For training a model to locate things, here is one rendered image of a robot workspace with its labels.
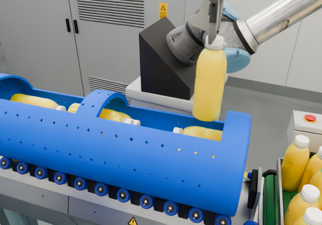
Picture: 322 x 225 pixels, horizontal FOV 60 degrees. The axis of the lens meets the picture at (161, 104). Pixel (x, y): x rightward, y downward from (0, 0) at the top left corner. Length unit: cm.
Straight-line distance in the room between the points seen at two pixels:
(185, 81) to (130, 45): 153
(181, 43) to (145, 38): 13
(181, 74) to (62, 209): 61
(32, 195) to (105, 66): 178
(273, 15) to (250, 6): 247
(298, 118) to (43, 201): 92
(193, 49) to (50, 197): 71
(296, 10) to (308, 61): 260
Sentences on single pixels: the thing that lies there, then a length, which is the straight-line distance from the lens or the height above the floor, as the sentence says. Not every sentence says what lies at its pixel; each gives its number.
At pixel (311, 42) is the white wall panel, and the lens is 339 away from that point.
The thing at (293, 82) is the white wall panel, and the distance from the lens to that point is 355.
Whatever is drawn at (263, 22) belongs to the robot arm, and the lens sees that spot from 87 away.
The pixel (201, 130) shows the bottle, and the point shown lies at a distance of 83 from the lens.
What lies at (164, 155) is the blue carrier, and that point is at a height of 117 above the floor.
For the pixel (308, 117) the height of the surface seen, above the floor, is 111.
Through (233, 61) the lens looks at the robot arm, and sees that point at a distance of 88.
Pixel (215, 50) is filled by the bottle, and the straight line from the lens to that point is 64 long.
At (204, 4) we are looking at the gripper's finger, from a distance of 61.
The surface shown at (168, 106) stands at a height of 110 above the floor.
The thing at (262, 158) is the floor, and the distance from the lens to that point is 261.
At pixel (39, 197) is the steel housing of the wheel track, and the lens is 109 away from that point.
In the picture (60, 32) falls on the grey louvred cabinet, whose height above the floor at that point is 86.
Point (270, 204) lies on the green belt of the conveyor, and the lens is 102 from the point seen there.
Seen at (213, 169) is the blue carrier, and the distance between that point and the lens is 69.
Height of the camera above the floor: 163
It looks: 31 degrees down
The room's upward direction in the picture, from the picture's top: straight up
